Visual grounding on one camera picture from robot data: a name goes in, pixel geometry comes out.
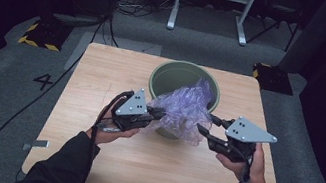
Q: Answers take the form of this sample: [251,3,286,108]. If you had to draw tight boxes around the tangle of floor cables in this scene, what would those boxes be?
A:
[113,0,176,25]

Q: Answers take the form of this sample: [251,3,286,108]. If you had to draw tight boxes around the black folding stand legs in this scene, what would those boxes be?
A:
[245,0,306,55]

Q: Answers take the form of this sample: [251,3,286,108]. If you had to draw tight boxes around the grey metal table bracket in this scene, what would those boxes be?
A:
[21,135,51,155]

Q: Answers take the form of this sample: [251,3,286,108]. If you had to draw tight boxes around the left hand-held gripper cable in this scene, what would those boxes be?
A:
[75,83,136,183]

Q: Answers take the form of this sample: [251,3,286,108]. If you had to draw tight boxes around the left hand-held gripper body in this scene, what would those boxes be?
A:
[108,83,158,137]

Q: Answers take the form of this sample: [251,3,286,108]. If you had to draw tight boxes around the person's left hand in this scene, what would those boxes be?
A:
[84,92,147,153]

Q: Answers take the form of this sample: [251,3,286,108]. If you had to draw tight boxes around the long black floor cable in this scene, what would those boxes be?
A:
[0,0,115,183]

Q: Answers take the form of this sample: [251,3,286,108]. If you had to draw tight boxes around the grey column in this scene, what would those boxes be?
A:
[276,0,326,81]

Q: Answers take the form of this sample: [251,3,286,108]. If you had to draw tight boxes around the person's right hand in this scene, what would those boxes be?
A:
[211,135,273,183]

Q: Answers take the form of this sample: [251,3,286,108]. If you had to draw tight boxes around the purple plastic bag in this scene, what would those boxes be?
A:
[141,68,222,149]

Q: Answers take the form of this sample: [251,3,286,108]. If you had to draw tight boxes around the black yellow striped base plate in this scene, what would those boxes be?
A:
[249,61,299,97]
[17,15,75,55]

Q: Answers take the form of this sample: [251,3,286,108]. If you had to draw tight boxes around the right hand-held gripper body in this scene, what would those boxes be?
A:
[204,111,281,171]

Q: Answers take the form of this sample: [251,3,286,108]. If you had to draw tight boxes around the green plastic bin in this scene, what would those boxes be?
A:
[138,54,226,148]

